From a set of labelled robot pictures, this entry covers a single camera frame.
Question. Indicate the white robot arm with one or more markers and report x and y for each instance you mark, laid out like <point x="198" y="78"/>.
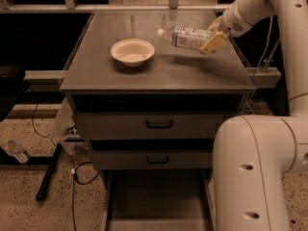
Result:
<point x="253" y="152"/>

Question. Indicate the grey middle drawer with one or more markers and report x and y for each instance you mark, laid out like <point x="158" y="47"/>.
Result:
<point x="152" y="154"/>

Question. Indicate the grey top drawer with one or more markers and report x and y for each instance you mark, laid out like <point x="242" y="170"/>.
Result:
<point x="153" y="116"/>

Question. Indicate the grey bottom drawer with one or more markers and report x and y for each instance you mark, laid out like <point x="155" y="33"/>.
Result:
<point x="158" y="200"/>

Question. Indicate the blue labelled plastic bottle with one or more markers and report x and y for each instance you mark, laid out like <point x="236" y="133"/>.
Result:
<point x="184" y="37"/>

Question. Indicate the grey drawer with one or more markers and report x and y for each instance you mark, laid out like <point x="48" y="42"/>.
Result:
<point x="153" y="116"/>
<point x="152" y="154"/>
<point x="158" y="200"/>

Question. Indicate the black table at left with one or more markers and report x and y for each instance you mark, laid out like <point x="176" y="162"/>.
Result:
<point x="12" y="87"/>

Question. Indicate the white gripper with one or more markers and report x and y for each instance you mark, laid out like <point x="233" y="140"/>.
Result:
<point x="231" y="23"/>

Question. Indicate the grey drawer cabinet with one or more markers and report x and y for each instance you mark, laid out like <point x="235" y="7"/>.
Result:
<point x="170" y="71"/>

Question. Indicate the white paper bowl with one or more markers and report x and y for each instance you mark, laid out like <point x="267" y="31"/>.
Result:
<point x="133" y="51"/>

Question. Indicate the black table leg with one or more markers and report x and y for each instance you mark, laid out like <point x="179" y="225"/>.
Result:
<point x="48" y="174"/>

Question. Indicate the clear bottle on floor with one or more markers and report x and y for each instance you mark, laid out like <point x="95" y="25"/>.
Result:
<point x="19" y="152"/>

